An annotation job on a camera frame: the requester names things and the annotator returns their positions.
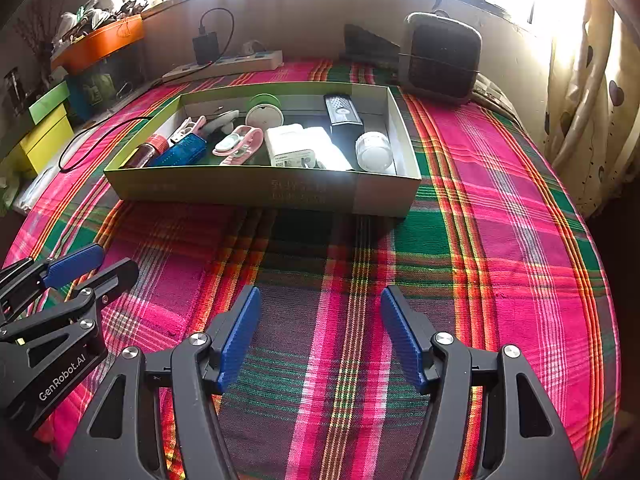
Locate black oval device white buttons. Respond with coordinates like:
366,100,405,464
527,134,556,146
202,109,241,136

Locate black remote control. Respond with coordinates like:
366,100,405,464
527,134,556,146
324,92,365,136

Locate white power strip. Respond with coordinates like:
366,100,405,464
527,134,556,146
161,49,284,81

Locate cream patterned curtain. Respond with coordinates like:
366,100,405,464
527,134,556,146
542,0,640,216

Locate white charger plug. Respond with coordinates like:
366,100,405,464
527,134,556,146
264,124,317,168

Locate green cardboard box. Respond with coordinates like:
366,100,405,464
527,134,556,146
103,81,422,218

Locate green box lid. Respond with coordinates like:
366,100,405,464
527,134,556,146
27,81,71,123

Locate white rectangular block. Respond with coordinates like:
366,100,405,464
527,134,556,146
300,126,353,171

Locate dried red twig bunch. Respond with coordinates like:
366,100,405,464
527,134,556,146
15,10,56,76

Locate pink white clip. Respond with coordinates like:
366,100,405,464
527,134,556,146
212,125,263,166
167,115,207,143

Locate orange tray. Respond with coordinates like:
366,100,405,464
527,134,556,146
50,14,146,73

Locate round white green tape measure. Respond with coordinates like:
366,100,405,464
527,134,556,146
245,92,285,128

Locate grey patterned cloth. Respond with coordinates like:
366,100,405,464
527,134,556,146
470,75,521,121

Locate plaid blanket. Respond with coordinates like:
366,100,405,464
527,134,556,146
0,57,621,480

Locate crumpled plastic bags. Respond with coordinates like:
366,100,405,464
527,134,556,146
50,0,151,46

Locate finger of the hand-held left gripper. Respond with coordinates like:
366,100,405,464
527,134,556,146
0,242,106,318
0,258,140,346

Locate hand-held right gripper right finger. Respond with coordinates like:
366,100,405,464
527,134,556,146
380,286,583,480

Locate brown bottle red cap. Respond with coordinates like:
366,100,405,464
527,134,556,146
122,134,168,168

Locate white plastic bag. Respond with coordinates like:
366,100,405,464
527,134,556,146
10,165,63,216

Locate glass jar metal frame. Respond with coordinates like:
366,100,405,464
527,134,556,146
4,67,26,116

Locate black grey speaker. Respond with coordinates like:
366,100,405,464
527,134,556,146
397,10,483,106

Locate black power adapter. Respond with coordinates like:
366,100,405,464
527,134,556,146
192,31,220,66

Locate teal box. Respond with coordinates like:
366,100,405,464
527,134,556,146
67,67,121,121

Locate white round jar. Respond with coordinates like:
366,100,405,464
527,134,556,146
355,131,392,173

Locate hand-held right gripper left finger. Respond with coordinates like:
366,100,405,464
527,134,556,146
57,285,262,480

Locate black usb cable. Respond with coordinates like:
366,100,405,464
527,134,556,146
57,116,153,173

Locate black adapter cable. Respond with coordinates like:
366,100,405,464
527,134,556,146
198,7,236,61

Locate blue translucent case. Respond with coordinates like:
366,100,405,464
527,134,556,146
150,135,208,167

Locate yellow cardboard box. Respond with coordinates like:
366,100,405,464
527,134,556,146
17,105,76,176

